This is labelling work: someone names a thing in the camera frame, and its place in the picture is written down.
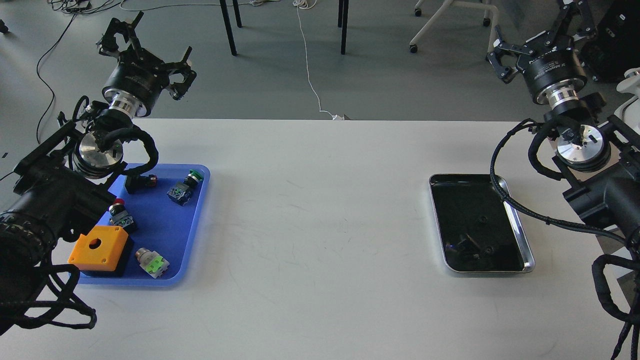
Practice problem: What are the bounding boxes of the red mushroom push button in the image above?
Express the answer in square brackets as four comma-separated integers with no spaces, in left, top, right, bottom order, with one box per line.
[108,198,138,234]

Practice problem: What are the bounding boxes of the blue plastic tray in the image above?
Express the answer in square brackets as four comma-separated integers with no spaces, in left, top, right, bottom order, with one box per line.
[78,163,211,287]

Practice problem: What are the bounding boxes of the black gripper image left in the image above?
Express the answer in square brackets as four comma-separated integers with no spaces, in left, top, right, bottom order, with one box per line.
[96,11,198,119]

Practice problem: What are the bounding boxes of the black table legs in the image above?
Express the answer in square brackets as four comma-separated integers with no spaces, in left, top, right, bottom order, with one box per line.
[218,0,350,57]

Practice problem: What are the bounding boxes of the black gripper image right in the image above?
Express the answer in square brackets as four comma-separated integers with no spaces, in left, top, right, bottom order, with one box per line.
[486,0,598,106]

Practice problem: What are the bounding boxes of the white rolling chair base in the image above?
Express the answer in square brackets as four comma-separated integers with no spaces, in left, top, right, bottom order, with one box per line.
[407,0,502,54]

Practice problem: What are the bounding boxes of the orange and black button box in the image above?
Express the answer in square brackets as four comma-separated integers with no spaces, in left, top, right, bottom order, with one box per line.
[67,225,134,278]

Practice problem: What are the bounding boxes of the black floor cable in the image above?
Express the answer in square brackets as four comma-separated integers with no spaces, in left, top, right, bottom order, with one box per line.
[36,0,121,145]

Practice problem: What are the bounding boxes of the silver button green block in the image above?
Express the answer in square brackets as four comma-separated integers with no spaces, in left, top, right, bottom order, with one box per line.
[134,247,170,280]

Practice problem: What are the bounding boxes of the black equipment case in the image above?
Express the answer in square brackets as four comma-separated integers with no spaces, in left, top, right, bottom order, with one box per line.
[580,0,640,83]

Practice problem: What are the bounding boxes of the green push button switch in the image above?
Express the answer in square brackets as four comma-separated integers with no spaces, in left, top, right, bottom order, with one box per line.
[166,169,205,207]

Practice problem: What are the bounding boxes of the silver metal tray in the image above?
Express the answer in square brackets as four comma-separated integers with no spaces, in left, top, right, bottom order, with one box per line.
[429,173,536,274]

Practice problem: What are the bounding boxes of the white floor cable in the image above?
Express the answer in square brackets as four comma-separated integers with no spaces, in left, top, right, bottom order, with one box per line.
[120,0,346,121]

